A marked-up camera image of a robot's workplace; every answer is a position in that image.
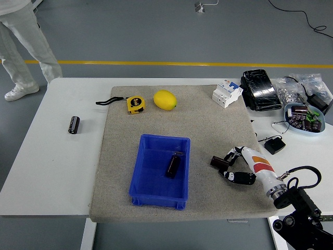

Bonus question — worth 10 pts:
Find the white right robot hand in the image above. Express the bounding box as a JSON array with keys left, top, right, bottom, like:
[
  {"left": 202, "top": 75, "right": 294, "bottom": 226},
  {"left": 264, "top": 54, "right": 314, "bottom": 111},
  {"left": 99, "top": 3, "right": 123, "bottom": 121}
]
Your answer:
[{"left": 217, "top": 146, "right": 284, "bottom": 195}]

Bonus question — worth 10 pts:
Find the large dark brown battery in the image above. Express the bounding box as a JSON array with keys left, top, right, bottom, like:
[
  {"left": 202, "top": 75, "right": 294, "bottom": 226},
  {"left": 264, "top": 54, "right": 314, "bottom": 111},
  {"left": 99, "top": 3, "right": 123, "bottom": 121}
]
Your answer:
[{"left": 290, "top": 105, "right": 309, "bottom": 117}]

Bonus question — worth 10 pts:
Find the blue plastic box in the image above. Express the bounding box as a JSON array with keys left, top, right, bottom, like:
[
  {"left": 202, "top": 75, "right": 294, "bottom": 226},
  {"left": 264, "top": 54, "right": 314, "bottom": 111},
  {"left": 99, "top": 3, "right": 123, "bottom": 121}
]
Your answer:
[{"left": 129, "top": 133, "right": 191, "bottom": 210}]

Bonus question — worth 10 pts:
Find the small black plug adapter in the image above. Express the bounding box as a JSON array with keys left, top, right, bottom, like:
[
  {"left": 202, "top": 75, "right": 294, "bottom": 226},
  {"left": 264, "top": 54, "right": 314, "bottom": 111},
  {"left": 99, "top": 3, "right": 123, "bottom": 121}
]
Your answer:
[{"left": 264, "top": 137, "right": 286, "bottom": 155}]

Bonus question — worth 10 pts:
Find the light blue bowl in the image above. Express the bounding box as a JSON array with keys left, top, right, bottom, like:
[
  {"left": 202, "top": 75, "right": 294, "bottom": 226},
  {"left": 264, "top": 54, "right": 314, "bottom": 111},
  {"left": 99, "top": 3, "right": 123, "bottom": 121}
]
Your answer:
[{"left": 283, "top": 103, "right": 326, "bottom": 137}]

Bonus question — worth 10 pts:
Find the grey-brown mat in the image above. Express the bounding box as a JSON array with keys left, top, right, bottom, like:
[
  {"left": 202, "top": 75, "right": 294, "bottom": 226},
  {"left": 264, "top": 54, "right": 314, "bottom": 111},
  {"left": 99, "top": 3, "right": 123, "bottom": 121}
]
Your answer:
[{"left": 88, "top": 84, "right": 279, "bottom": 223}]

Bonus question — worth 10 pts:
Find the white table leg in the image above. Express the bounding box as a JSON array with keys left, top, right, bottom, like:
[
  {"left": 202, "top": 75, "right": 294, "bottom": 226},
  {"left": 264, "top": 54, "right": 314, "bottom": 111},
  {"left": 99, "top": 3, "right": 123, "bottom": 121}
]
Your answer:
[
  {"left": 267, "top": 216, "right": 288, "bottom": 250},
  {"left": 80, "top": 217, "right": 97, "bottom": 250}
]

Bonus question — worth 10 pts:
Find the black wrapped pack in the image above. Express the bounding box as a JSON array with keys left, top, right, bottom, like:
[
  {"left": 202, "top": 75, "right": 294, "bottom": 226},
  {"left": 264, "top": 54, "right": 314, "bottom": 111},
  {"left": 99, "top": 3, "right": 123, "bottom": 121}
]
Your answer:
[{"left": 239, "top": 69, "right": 283, "bottom": 112}]

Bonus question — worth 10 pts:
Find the clear bag of metal nuts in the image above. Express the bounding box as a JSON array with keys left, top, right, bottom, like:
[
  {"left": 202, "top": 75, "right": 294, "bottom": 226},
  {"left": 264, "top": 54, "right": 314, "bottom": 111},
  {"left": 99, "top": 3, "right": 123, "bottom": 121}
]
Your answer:
[{"left": 275, "top": 77, "right": 308, "bottom": 105}]

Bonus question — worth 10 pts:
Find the white circuit breaker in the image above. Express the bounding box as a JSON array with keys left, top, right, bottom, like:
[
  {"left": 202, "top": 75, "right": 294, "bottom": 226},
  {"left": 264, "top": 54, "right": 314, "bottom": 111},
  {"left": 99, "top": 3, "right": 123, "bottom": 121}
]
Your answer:
[{"left": 212, "top": 80, "right": 244, "bottom": 109}]

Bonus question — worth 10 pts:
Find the black power adapter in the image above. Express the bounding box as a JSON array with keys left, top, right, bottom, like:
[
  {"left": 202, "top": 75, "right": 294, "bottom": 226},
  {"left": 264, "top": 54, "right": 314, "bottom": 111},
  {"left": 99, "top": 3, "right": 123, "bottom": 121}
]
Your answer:
[{"left": 306, "top": 93, "right": 330, "bottom": 115}]

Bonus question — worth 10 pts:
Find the clear plastic bag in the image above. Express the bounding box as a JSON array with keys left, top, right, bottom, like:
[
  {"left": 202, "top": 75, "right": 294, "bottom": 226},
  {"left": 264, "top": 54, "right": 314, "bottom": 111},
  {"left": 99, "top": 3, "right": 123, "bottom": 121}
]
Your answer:
[{"left": 290, "top": 73, "right": 327, "bottom": 98}]

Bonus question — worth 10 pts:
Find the yellow lemon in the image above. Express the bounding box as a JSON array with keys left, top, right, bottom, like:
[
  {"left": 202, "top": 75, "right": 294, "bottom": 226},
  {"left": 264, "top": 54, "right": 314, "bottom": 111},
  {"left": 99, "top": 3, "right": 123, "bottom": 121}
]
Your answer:
[{"left": 153, "top": 89, "right": 178, "bottom": 111}]

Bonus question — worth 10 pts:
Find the yellow tape measure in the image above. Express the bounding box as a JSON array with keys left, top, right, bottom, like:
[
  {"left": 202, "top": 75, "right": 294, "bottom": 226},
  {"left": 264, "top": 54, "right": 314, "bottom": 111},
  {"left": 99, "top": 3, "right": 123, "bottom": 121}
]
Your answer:
[{"left": 95, "top": 95, "right": 146, "bottom": 115}]

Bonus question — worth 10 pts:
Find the person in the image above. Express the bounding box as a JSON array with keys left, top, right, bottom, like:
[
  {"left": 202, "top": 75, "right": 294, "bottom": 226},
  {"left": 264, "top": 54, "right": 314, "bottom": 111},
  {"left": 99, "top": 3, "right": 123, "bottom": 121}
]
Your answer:
[{"left": 0, "top": 0, "right": 63, "bottom": 102}]

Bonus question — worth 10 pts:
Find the thin black wire loop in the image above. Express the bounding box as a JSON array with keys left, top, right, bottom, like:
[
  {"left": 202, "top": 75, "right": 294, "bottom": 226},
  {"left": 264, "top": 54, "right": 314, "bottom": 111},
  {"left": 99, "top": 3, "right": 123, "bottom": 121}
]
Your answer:
[{"left": 272, "top": 120, "right": 291, "bottom": 135}]

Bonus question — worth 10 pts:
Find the black floor cable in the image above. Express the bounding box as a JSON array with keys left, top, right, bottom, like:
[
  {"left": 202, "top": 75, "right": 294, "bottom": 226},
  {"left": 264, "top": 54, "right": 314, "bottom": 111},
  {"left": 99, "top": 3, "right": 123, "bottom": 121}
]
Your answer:
[{"left": 267, "top": 0, "right": 333, "bottom": 40}]

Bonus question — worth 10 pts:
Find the floor socket with white cable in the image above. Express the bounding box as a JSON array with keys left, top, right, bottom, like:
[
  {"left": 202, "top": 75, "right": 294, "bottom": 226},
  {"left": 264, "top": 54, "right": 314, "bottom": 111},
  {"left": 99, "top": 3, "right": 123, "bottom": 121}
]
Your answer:
[{"left": 194, "top": 0, "right": 219, "bottom": 13}]

